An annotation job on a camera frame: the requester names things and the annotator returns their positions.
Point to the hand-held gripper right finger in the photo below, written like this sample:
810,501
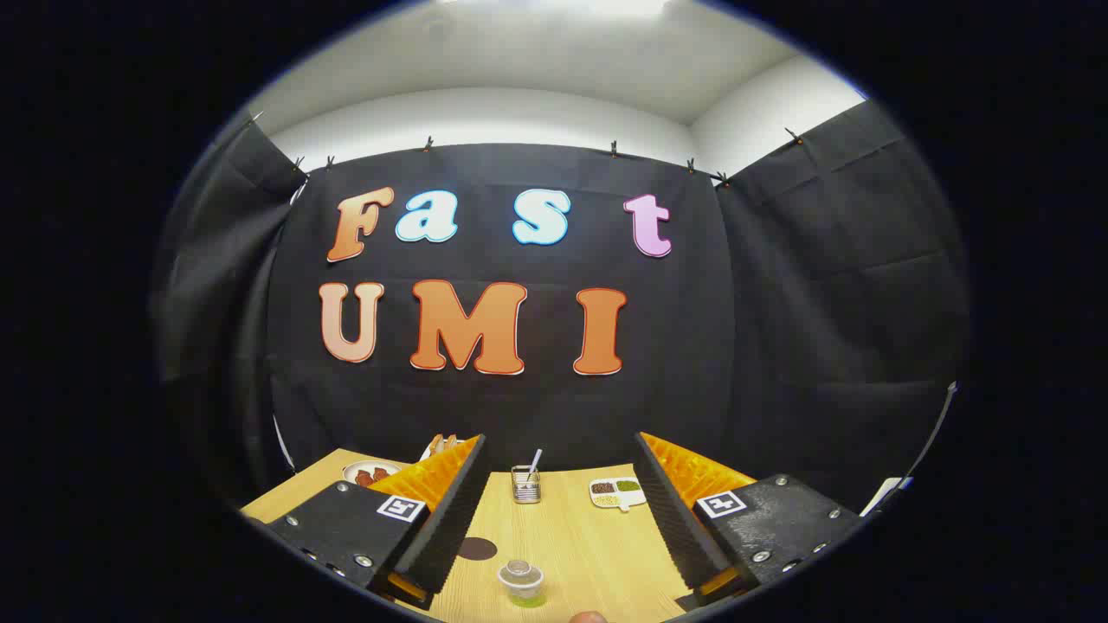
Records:
675,519

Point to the clear plastic juice bottle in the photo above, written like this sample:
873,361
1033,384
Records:
520,581

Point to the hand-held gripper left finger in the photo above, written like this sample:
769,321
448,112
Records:
450,519

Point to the white toaster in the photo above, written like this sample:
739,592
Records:
425,453

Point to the white round plate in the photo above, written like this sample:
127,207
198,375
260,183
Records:
353,472

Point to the wooden table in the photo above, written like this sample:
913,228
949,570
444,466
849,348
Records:
571,536

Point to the row of small black clips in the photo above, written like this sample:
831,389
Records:
428,143

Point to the dark brown round coaster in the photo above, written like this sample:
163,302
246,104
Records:
480,549

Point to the white divided dish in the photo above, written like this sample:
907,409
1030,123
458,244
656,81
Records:
636,498

